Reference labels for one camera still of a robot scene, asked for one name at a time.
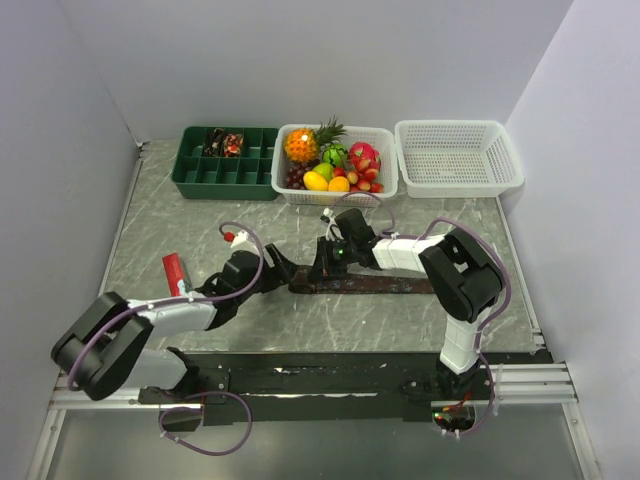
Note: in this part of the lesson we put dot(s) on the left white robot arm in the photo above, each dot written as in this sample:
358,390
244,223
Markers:
106,348

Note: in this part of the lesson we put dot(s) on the aluminium frame rail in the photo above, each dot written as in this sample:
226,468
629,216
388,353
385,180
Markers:
534,384

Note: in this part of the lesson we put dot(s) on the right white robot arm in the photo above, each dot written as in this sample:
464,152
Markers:
465,277

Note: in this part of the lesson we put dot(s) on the brown floral necktie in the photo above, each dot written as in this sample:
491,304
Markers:
357,284

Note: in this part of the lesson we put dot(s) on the toy pineapple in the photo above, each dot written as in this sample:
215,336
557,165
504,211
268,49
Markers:
304,144

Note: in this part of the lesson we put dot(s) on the toy purple grapes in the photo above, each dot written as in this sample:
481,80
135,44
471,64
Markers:
295,176

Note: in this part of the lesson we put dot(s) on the empty white basket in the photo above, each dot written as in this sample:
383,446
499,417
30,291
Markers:
456,158

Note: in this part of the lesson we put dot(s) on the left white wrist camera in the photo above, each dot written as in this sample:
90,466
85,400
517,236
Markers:
240,241

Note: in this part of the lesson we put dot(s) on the toy strawberry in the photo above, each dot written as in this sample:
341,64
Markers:
364,185

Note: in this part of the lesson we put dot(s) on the toy green apple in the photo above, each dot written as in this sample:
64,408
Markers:
325,170

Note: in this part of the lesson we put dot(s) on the toy yellow mango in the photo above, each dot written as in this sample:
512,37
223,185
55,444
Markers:
315,182

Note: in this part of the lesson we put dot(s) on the red patterned rolled tie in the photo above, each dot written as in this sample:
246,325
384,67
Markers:
232,145

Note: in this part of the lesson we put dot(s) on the red toothpaste box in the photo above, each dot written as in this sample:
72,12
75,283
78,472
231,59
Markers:
176,274

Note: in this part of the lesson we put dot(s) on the toy orange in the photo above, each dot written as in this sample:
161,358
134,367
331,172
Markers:
339,184

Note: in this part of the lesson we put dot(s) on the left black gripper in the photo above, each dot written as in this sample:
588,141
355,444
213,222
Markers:
278,274

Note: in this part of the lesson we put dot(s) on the green compartment tray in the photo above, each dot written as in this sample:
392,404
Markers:
247,177

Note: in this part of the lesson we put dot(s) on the dark rolled tie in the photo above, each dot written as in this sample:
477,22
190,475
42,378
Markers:
213,142

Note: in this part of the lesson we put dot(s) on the white fruit basket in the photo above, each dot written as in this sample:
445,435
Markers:
385,181

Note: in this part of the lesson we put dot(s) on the toy watermelon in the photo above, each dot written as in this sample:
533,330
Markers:
336,154

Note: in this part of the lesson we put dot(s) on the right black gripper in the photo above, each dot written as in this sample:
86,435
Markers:
323,263

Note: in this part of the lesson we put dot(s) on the toy dragon fruit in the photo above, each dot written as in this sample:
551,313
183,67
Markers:
363,156

